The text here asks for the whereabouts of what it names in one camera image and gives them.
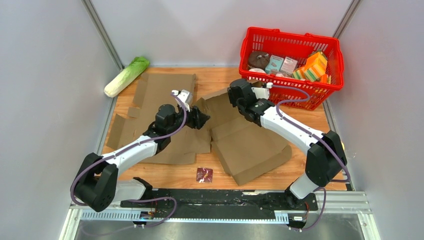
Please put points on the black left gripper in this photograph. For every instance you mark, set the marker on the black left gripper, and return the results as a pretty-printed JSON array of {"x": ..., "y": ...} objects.
[{"x": 197, "y": 119}]

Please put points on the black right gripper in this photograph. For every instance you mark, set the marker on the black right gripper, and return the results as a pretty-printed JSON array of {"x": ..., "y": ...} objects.
[{"x": 230, "y": 98}]

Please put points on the brown cardboard box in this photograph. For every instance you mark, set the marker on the brown cardboard box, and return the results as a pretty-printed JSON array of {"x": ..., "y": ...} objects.
[{"x": 245, "y": 150}]

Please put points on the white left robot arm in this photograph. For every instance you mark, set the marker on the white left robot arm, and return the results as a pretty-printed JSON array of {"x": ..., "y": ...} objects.
[{"x": 96, "y": 184}]

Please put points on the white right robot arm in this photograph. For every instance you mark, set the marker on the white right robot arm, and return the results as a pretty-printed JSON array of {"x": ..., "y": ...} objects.
[{"x": 325, "y": 155}]

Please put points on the teal packet box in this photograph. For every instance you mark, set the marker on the teal packet box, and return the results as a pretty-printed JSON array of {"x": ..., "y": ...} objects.
[{"x": 275, "y": 64}]

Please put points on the pink white packet box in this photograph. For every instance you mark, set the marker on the pink white packet box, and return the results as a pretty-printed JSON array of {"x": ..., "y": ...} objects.
[{"x": 289, "y": 65}]

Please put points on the orange yellow striped box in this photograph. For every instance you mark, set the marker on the orange yellow striped box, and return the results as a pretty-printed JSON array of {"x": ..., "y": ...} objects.
[{"x": 314, "y": 69}]

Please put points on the brown round container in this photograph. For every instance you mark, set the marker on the brown round container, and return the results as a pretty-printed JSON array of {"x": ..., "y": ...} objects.
[{"x": 258, "y": 59}]

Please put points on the flat cardboard sheet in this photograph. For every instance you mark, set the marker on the flat cardboard sheet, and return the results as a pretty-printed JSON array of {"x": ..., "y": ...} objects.
[{"x": 154, "y": 90}]

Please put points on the red candy packet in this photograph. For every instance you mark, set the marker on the red candy packet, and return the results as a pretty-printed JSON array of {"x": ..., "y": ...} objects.
[{"x": 204, "y": 175}]

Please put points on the red plastic basket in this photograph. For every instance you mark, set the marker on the red plastic basket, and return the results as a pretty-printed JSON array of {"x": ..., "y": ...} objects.
[{"x": 298, "y": 47}]

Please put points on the napa cabbage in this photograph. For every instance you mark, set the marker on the napa cabbage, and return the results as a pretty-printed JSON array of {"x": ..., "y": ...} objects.
[{"x": 137, "y": 66}]

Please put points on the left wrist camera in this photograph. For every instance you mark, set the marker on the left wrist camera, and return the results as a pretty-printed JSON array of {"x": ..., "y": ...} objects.
[{"x": 184, "y": 98}]

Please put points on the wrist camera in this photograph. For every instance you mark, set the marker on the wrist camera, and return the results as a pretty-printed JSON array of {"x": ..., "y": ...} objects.
[
  {"x": 262, "y": 89},
  {"x": 184, "y": 98}
]

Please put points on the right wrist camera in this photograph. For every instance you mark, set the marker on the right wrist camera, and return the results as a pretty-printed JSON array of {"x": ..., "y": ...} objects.
[{"x": 262, "y": 89}]

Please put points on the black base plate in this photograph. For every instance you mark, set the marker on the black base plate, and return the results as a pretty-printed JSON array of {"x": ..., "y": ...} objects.
[{"x": 214, "y": 203}]

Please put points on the aluminium frame rail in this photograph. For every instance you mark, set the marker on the aluminium frame rail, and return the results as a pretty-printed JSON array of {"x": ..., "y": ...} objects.
[{"x": 307, "y": 215}]

